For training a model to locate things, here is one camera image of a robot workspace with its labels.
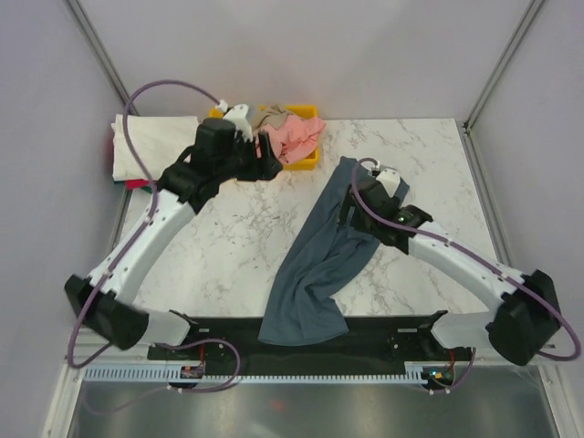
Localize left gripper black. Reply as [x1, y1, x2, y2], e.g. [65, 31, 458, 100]
[217, 131, 284, 183]

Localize blue-grey t-shirt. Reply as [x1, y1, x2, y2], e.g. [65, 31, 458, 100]
[257, 155, 411, 348]

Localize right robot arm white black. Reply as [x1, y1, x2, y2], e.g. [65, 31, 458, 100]
[339, 180, 560, 366]

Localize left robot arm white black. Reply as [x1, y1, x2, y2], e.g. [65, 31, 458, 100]
[65, 118, 283, 359]

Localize pink t-shirt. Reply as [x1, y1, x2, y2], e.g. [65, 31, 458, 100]
[260, 115, 326, 165]

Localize beige t-shirt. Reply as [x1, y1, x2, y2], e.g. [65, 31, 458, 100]
[251, 104, 293, 130]

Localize folded white t-shirt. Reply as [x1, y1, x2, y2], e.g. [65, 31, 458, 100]
[110, 114, 199, 182]

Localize folded red t-shirt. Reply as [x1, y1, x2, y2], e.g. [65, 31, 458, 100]
[125, 180, 151, 192]

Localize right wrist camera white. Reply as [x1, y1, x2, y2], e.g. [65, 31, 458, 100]
[370, 164, 402, 197]

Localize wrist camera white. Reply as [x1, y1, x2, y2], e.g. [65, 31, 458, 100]
[214, 99, 255, 141]
[370, 164, 402, 197]

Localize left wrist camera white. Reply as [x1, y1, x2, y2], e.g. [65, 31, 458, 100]
[214, 99, 255, 141]

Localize right aluminium post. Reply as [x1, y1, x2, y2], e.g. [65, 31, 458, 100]
[460, 0, 548, 133]

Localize aluminium post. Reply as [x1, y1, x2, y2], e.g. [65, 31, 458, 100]
[62, 0, 130, 106]
[460, 0, 548, 133]

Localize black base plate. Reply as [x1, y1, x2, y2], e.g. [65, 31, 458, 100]
[145, 309, 475, 378]

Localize white slotted cable duct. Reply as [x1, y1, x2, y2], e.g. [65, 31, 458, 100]
[84, 364, 427, 385]

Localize left aluminium post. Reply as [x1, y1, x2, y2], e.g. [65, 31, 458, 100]
[62, 0, 130, 106]

